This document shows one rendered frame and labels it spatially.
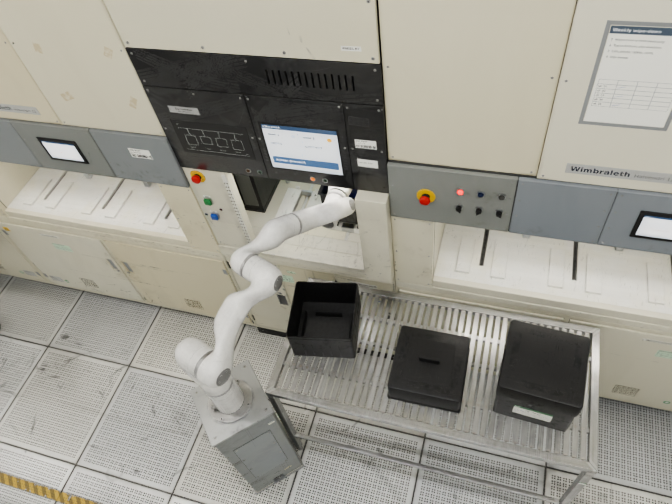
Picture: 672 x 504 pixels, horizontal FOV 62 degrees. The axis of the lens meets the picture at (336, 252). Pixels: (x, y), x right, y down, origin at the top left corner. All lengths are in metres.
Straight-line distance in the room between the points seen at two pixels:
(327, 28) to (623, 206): 1.09
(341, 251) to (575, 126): 1.25
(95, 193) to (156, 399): 1.22
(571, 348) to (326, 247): 1.15
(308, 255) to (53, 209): 1.50
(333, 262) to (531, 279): 0.87
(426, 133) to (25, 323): 3.10
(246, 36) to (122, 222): 1.58
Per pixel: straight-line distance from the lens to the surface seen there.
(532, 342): 2.21
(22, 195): 3.62
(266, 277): 2.01
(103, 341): 3.83
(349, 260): 2.57
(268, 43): 1.81
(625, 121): 1.79
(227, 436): 2.40
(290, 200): 2.82
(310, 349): 2.40
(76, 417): 3.67
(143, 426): 3.45
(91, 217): 3.25
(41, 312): 4.20
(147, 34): 2.01
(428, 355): 2.31
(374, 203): 2.07
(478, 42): 1.65
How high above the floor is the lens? 2.93
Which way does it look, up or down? 52 degrees down
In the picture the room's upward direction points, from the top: 11 degrees counter-clockwise
